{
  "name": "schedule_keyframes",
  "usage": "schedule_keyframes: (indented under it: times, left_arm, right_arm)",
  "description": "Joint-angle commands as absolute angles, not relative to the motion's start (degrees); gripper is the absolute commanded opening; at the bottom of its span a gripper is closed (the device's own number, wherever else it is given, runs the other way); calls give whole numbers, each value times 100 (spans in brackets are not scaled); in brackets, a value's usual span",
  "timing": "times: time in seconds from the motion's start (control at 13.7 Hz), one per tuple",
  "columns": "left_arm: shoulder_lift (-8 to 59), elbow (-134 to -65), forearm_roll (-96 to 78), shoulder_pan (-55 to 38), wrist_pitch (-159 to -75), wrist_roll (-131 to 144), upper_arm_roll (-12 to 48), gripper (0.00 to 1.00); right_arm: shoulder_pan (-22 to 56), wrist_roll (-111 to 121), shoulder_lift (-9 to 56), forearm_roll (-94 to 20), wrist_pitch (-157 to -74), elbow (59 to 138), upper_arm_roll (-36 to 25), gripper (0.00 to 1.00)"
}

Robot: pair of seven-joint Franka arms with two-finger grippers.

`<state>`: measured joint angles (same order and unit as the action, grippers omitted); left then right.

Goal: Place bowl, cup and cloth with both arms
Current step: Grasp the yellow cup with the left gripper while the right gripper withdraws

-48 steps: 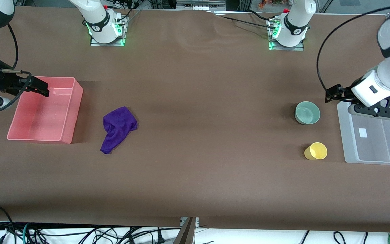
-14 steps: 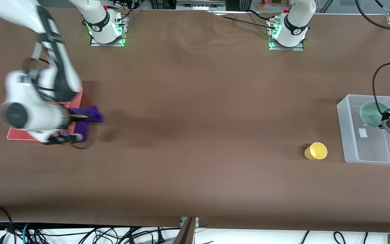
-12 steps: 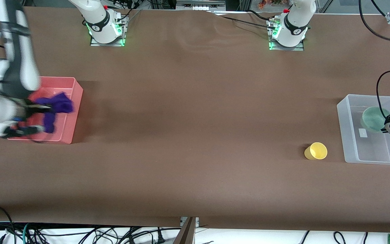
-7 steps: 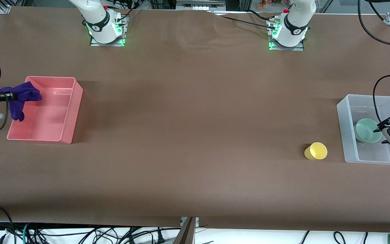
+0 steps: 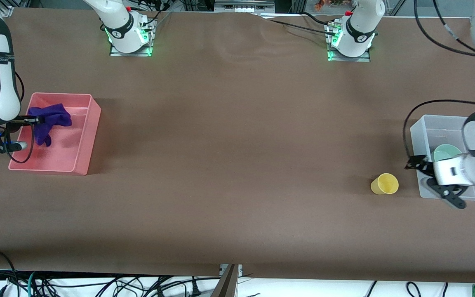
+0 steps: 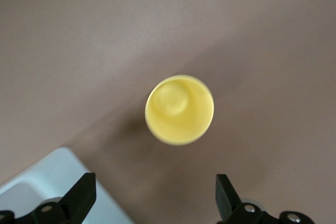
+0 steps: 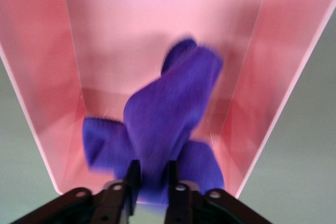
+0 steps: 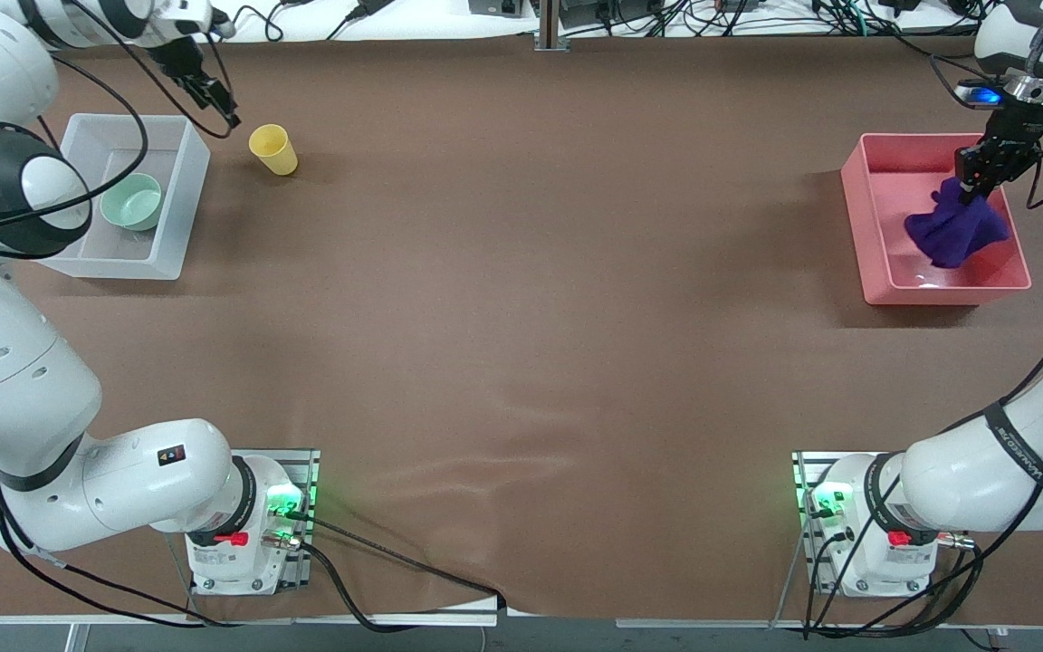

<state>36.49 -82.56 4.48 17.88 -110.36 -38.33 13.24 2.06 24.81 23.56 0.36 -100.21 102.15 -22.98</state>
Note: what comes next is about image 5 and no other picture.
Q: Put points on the pink plastic bin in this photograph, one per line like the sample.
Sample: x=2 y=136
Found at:
x=68 y=156

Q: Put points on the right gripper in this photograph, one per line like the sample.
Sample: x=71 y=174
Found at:
x=19 y=120

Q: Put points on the translucent white plastic bin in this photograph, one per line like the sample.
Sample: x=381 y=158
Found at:
x=431 y=128

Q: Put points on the yellow plastic cup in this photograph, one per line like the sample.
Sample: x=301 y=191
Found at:
x=386 y=184

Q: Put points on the purple cloth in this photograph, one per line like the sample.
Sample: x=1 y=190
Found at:
x=54 y=115

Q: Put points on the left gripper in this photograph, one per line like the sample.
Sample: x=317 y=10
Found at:
x=422 y=165

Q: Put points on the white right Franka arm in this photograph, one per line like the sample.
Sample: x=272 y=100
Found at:
x=0 y=82

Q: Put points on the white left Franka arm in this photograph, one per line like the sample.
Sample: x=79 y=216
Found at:
x=359 y=29

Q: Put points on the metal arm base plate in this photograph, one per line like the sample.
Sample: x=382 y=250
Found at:
x=116 y=51
x=363 y=58

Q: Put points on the aluminium frame profile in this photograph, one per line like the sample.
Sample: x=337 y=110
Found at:
x=226 y=282

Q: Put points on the white power strip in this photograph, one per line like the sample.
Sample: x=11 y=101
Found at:
x=243 y=7

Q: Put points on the mint green bowl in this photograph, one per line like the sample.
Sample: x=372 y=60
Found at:
x=445 y=152

